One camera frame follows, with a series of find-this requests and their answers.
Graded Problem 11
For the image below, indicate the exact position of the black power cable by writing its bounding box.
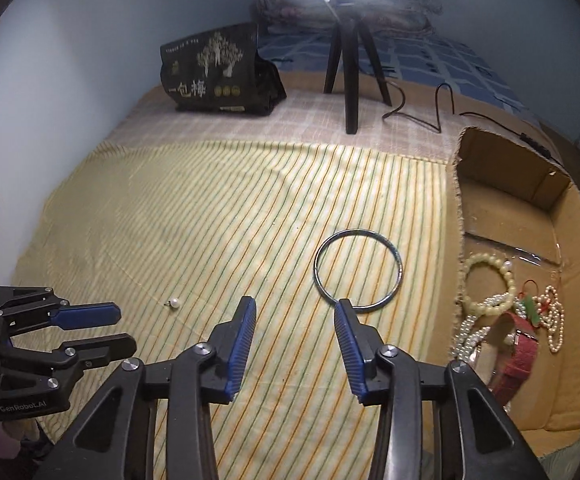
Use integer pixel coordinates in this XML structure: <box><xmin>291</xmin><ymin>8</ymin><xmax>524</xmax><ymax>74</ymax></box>
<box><xmin>382</xmin><ymin>82</ymin><xmax>553</xmax><ymax>158</ymax></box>

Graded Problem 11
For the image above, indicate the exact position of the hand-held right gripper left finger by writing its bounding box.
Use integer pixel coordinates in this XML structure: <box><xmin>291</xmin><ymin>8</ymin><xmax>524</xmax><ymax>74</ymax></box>
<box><xmin>32</xmin><ymin>296</ymin><xmax>258</xmax><ymax>480</ymax></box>

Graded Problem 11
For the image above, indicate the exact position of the person's left hand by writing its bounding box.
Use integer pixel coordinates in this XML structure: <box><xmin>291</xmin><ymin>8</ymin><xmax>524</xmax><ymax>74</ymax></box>
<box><xmin>0</xmin><ymin>419</ymin><xmax>38</xmax><ymax>443</ymax></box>

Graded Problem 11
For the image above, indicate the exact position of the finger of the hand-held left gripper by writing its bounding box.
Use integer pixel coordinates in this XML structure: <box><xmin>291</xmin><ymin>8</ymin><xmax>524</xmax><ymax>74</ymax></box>
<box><xmin>0</xmin><ymin>332</ymin><xmax>138</xmax><ymax>377</ymax></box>
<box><xmin>0</xmin><ymin>286</ymin><xmax>122</xmax><ymax>332</ymax></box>

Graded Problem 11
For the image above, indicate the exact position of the beige checked blanket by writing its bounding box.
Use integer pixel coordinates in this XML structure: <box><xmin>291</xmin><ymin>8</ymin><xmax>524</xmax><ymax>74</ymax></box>
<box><xmin>110</xmin><ymin>70</ymin><xmax>545</xmax><ymax>166</ymax></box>

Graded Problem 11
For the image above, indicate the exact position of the blue checked bed sheet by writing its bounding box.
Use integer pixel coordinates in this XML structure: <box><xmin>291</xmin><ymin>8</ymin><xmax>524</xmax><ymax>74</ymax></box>
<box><xmin>260</xmin><ymin>27</ymin><xmax>525</xmax><ymax>111</ymax></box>

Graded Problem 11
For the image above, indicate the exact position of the folded floral quilt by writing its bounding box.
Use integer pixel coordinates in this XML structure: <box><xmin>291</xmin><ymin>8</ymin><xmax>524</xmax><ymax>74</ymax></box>
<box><xmin>255</xmin><ymin>0</ymin><xmax>443</xmax><ymax>36</ymax></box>

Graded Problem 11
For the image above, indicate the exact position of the yellow striped cloth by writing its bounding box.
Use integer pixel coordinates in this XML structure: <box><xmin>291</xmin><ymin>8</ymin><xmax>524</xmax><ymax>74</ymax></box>
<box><xmin>10</xmin><ymin>137</ymin><xmax>465</xmax><ymax>480</ymax></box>

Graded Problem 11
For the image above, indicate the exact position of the thin metal bangle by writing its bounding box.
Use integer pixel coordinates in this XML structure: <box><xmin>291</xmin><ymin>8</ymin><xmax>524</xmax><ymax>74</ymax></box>
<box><xmin>313</xmin><ymin>230</ymin><xmax>403</xmax><ymax>315</ymax></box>

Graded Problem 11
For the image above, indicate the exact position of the thick white pearl necklace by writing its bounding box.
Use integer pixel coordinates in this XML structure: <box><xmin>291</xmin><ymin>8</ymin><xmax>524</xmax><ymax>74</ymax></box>
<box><xmin>452</xmin><ymin>292</ymin><xmax>515</xmax><ymax>376</ymax></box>

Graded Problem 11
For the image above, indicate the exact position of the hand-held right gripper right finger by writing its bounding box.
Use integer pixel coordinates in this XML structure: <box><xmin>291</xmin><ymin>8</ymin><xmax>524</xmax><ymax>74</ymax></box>
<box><xmin>334</xmin><ymin>298</ymin><xmax>550</xmax><ymax>480</ymax></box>

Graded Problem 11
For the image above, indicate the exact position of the red strap watch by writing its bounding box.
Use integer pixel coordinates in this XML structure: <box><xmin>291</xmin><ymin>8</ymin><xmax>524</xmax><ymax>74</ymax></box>
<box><xmin>487</xmin><ymin>310</ymin><xmax>540</xmax><ymax>408</ymax></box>

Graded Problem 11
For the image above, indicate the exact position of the cream bead bracelet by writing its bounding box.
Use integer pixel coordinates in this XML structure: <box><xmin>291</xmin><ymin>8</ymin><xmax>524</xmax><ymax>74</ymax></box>
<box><xmin>462</xmin><ymin>252</ymin><xmax>518</xmax><ymax>317</ymax></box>

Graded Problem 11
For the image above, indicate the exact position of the cardboard box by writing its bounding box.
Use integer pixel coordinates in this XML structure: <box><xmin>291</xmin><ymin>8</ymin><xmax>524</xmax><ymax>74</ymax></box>
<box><xmin>450</xmin><ymin>127</ymin><xmax>580</xmax><ymax>461</ymax></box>

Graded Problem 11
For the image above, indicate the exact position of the thin cream pearl necklace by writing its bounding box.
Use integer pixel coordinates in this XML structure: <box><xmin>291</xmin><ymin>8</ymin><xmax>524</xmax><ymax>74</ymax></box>
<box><xmin>540</xmin><ymin>285</ymin><xmax>565</xmax><ymax>354</ymax></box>

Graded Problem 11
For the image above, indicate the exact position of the black printed bag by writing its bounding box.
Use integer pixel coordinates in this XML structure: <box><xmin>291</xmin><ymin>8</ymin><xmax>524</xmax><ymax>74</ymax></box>
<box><xmin>160</xmin><ymin>22</ymin><xmax>287</xmax><ymax>116</ymax></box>

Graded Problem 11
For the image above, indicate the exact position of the green pendant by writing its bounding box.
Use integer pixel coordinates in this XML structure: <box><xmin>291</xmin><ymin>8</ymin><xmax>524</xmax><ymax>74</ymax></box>
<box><xmin>517</xmin><ymin>282</ymin><xmax>553</xmax><ymax>328</ymax></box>

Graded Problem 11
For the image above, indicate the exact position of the black tripod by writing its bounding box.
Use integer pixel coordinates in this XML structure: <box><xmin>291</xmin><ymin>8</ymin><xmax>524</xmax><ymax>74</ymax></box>
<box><xmin>322</xmin><ymin>0</ymin><xmax>393</xmax><ymax>135</ymax></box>

